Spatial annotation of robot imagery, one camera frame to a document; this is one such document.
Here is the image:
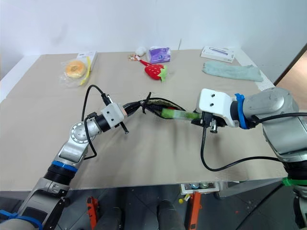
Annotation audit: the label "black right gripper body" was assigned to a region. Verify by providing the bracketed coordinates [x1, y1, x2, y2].
[198, 111, 227, 134]

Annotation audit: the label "red strawberry plush toy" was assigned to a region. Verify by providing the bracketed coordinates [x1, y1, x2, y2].
[140, 59, 169, 82]

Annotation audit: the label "grey metal table frame bar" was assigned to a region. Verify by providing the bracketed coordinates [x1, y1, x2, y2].
[214, 179, 286, 198]

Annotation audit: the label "pale green folded towel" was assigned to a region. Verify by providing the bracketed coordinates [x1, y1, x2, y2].
[202, 60, 264, 83]

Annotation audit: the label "green highlighter pen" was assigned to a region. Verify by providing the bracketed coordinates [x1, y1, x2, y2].
[161, 108, 202, 120]

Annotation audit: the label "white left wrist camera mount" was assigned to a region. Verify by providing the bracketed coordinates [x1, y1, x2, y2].
[100, 102, 128, 128]

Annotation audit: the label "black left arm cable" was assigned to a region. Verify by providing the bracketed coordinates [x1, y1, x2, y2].
[81, 84, 113, 160]

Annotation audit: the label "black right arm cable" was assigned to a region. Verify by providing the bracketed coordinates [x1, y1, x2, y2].
[200, 112, 301, 172]

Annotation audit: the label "small white cardboard box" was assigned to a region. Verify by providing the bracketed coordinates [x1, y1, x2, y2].
[77, 50, 98, 72]

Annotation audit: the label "dark rounded shape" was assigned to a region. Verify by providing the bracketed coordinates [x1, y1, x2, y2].
[156, 199, 186, 230]

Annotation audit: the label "beige paper table cover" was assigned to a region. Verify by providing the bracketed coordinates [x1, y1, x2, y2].
[0, 49, 292, 191]

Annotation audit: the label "purple tissue pack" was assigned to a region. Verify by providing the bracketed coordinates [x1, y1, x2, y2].
[148, 46, 172, 64]

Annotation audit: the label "black white-checked pencil case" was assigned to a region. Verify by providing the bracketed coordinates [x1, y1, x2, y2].
[141, 92, 187, 120]

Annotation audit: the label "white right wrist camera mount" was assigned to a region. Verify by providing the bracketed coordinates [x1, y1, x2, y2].
[196, 88, 237, 128]

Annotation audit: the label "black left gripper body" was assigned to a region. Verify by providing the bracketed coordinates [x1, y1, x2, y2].
[124, 103, 136, 118]

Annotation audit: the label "bagel in clear plastic bag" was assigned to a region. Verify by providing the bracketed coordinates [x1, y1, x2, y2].
[59, 58, 92, 88]

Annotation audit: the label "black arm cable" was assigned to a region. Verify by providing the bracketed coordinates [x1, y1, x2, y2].
[81, 84, 113, 160]
[200, 112, 301, 172]

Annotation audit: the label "white tray with cans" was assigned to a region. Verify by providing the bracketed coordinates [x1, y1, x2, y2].
[180, 182, 220, 195]

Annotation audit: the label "flat white product box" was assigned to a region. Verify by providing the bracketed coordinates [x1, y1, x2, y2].
[200, 46, 236, 64]

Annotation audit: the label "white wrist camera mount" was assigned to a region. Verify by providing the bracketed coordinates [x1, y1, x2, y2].
[196, 88, 237, 128]
[100, 102, 128, 128]

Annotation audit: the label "yellow plastic strip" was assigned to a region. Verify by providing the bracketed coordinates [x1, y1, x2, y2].
[80, 56, 93, 86]

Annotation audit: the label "orange metal stand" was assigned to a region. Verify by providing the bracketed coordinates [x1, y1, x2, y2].
[86, 196, 99, 230]
[189, 191, 202, 230]

